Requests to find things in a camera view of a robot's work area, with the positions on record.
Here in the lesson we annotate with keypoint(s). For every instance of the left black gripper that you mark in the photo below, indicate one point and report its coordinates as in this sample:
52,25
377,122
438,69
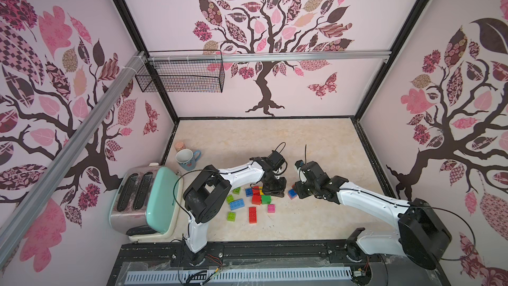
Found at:
278,192

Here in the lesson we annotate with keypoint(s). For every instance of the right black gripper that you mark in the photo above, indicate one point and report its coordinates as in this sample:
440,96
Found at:
303,187

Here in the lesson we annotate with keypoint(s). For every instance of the red square brick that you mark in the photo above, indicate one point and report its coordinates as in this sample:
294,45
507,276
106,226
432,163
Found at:
256,190
256,200

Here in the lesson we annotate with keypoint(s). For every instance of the red long brick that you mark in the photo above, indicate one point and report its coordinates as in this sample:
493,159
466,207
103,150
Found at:
252,215

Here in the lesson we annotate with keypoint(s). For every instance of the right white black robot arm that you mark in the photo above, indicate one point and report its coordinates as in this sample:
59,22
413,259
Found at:
418,232

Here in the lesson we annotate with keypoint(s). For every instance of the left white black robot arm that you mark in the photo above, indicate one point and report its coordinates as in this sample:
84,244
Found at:
204,197

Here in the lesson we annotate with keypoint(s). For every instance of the green square brick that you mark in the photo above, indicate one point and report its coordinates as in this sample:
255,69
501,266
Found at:
266,200

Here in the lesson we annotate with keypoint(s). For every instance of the light blue long brick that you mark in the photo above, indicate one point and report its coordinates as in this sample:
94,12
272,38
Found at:
237,204

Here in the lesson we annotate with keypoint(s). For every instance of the lime square brick studs up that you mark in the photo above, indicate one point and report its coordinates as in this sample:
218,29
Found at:
229,198

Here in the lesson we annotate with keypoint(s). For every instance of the lime square brick front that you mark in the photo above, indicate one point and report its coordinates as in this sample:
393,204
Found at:
231,216

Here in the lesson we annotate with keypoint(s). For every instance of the blue floral mug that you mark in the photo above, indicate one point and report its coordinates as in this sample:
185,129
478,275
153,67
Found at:
188,159

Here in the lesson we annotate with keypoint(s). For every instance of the small pink cup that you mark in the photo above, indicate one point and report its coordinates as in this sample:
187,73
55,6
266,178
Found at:
179,146

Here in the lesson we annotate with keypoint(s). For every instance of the mint chrome toaster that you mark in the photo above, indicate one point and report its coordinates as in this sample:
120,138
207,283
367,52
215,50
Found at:
145,205

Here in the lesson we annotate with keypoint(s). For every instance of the black wire basket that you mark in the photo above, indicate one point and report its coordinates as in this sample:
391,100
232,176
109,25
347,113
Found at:
183,71

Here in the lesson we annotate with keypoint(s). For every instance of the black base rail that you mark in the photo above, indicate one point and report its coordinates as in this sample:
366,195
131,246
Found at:
177,253

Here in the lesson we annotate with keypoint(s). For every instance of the aluminium frame rail back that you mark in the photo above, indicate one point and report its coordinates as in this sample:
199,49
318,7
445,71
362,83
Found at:
274,56

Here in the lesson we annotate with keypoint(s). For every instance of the aluminium frame rail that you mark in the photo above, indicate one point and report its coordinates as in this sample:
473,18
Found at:
274,56
30,207

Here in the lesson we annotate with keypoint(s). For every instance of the white slotted cable duct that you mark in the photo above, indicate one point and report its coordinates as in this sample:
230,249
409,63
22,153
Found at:
238,276

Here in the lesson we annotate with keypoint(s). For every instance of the aluminium frame rail left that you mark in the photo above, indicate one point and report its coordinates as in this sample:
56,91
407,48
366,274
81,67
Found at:
30,207

